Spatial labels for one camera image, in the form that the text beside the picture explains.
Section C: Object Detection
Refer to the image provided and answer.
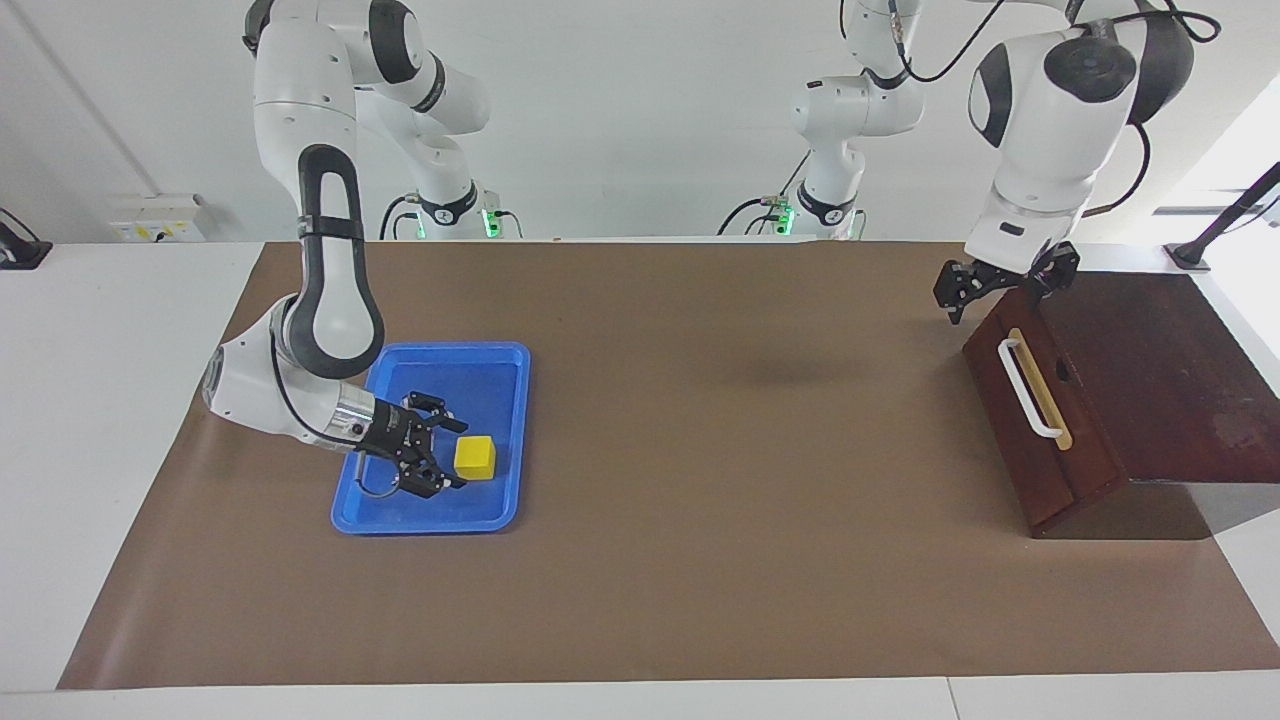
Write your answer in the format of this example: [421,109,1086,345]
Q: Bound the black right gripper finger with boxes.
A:
[405,392,469,436]
[398,450,466,499]

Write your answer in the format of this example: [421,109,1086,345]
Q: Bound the yellow cube block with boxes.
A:
[454,435,497,481]

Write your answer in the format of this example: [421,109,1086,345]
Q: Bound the white drawer handle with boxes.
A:
[997,338,1066,441]

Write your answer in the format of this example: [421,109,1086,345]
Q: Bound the dark wooden drawer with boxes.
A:
[963,285,1131,539]

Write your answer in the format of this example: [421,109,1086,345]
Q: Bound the blue plastic tray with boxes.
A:
[330,341,532,536]

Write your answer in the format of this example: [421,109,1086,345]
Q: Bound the dark brown wooden cabinet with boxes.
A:
[1025,270,1280,541]

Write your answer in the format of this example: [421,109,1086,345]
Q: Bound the brown table mat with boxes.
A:
[57,240,1280,691]

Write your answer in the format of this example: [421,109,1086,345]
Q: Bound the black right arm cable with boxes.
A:
[268,320,403,499]

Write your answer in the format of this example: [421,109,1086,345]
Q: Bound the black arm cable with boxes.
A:
[268,320,403,499]
[885,0,1221,216]

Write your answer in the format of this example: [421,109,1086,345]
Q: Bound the black camera stand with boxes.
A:
[1165,160,1280,273]

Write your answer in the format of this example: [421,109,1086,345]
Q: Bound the black base cable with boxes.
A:
[716,150,811,238]
[378,193,421,241]

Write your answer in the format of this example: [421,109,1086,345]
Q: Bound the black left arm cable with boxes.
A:
[885,0,1221,216]

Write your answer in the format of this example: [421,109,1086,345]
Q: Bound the white wall socket box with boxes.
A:
[108,193,208,243]

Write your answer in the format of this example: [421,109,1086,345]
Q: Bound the black table mount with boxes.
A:
[0,207,53,271]

